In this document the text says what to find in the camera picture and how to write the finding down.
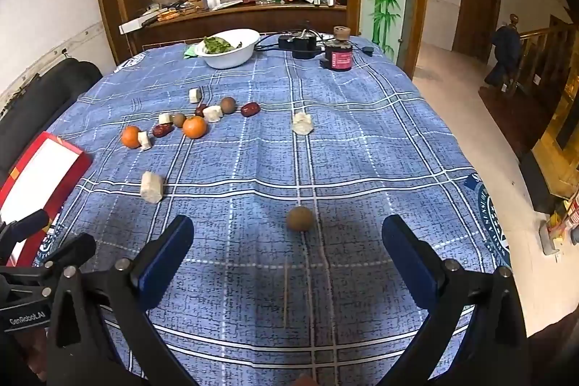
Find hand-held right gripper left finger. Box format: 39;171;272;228
45;214;200;386

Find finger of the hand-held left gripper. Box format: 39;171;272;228
0;209;50;243
27;232;97;278

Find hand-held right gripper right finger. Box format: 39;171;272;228
381;214;531;386

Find red cardboard box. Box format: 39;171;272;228
0;132;94;267

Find orange tangerine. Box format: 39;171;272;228
182;116;208;139
121;126;142;149

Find blue plaid tablecloth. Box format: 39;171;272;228
34;34;514;386

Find black sofa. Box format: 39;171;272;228
0;59;104;188

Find golden wooden cabinet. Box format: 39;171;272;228
531;88;579;206

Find white bowl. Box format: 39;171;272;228
198;29;262;70

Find red black canister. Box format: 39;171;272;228
320;26;354;71

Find green leafy vegetables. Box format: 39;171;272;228
202;35;244;54

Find white flat box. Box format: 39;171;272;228
119;19;157;35

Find dark jacket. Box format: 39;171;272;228
485;24;523;88

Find black power adapter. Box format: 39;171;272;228
277;31;320;60

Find wooden stair railing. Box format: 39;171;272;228
516;15;579;106

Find brown wooden door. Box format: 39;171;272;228
452;0;504;65

